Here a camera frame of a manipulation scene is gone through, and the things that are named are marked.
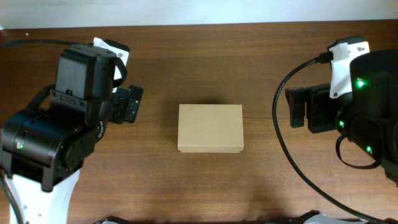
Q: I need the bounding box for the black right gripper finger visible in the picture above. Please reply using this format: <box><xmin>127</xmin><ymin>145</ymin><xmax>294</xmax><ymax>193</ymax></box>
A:
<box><xmin>285</xmin><ymin>88</ymin><xmax>310</xmax><ymax>128</ymax></box>
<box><xmin>306</xmin><ymin>83</ymin><xmax>338</xmax><ymax>135</ymax></box>

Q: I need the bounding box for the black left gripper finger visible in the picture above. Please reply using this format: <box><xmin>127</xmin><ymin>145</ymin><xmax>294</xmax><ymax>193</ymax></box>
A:
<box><xmin>113</xmin><ymin>87</ymin><xmax>133</xmax><ymax>124</ymax></box>
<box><xmin>124</xmin><ymin>85</ymin><xmax>144</xmax><ymax>122</ymax></box>

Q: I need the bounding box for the brown cardboard box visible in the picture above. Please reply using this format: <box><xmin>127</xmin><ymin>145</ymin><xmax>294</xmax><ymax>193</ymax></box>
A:
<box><xmin>177</xmin><ymin>104</ymin><xmax>244</xmax><ymax>154</ymax></box>

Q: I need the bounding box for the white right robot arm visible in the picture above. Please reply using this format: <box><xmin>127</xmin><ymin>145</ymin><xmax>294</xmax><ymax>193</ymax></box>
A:
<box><xmin>272</xmin><ymin>49</ymin><xmax>397</xmax><ymax>182</ymax></box>

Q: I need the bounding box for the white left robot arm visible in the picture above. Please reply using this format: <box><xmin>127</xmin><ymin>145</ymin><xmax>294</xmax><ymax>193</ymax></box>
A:
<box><xmin>1</xmin><ymin>39</ymin><xmax>144</xmax><ymax>223</ymax></box>

